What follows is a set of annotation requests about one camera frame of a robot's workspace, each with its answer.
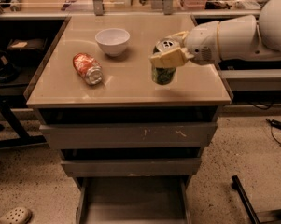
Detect white bowl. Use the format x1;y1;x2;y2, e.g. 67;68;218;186
95;28;130;57

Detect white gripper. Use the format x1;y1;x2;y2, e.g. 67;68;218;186
149;21;220;68

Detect green soda can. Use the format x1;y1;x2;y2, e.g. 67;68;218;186
151;38;177;85

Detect black table leg frame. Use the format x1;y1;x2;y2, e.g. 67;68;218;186
0;95;46;149

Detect beige perforated clog shoe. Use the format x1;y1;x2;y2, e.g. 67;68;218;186
0;207;32;224

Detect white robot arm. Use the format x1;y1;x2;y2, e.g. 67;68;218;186
150;0;281;68

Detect black metal base bar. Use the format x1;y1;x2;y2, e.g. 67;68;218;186
232;175;281;224

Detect black power adapter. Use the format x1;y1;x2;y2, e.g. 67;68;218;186
266;119;281;130

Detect middle grey drawer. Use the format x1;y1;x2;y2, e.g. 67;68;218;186
61;158;201;177

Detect orange crushed soda can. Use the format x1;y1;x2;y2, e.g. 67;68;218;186
73;53;103;85

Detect grey drawer cabinet with counter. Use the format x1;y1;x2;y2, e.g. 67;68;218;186
23;13;234;224

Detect black box with label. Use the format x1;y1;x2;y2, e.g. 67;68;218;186
7;38;47;57

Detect top grey drawer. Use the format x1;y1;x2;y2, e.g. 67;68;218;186
40;122;217;149

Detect bottom grey open drawer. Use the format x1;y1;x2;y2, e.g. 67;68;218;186
76;176;192;224

